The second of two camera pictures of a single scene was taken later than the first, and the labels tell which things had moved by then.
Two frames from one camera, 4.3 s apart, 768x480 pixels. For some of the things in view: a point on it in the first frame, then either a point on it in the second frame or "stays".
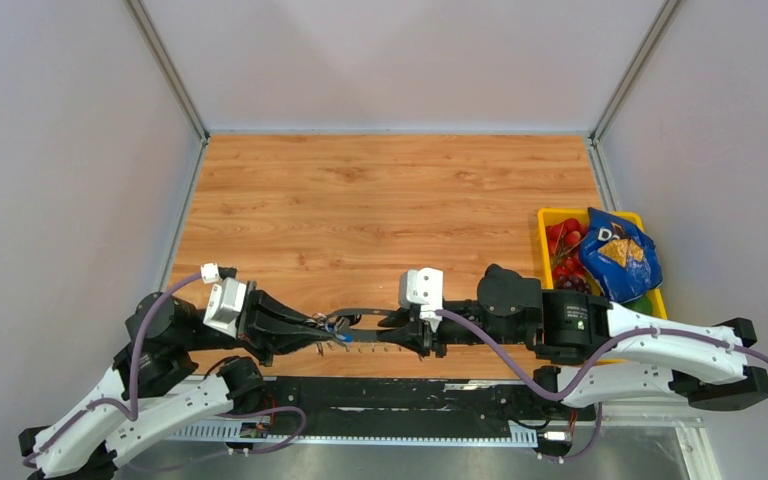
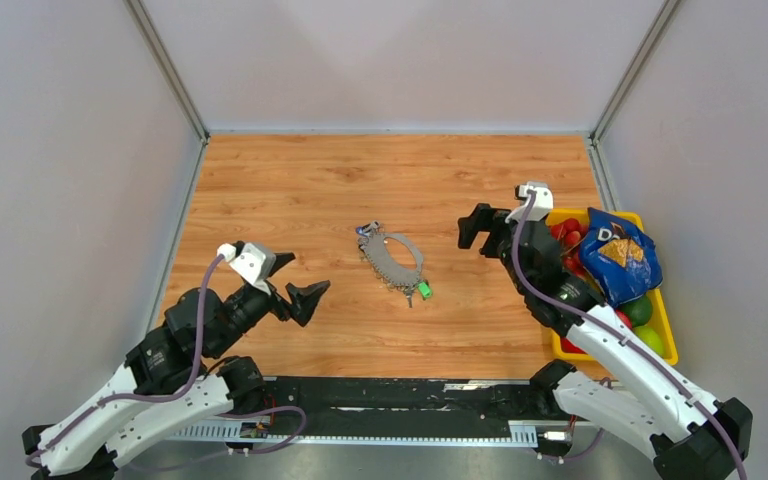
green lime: [641, 303] stays
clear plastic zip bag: [360, 334] -> [379, 256]
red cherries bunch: [563, 240] stays
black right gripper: [417, 336] -> [483, 219]
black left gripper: [269, 325] -> [304, 302]
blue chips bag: [620, 257] stays
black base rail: [491, 411] stays
